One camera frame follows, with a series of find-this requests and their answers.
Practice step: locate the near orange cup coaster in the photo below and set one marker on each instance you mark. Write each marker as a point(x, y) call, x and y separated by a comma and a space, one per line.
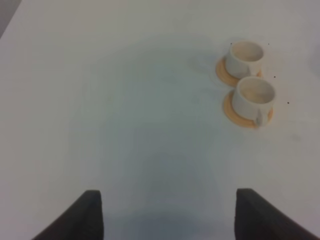
point(231, 112)

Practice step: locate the white teacup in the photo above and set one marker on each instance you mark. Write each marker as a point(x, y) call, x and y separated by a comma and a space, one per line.
point(253, 99)
point(244, 59)

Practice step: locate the far white teacup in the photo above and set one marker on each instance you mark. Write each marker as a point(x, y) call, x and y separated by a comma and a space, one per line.
point(244, 59)

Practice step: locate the orange cup coaster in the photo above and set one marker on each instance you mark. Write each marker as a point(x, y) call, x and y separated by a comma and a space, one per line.
point(231, 112)
point(223, 73)

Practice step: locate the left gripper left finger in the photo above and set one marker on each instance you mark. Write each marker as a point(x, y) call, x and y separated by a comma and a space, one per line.
point(83, 220)

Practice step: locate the near white teacup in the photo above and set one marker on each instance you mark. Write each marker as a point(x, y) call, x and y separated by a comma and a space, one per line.
point(253, 99)

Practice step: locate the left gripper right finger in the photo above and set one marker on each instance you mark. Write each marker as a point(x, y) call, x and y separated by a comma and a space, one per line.
point(257, 219)

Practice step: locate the far orange cup coaster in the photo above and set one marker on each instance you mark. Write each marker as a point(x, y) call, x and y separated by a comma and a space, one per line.
point(223, 73)

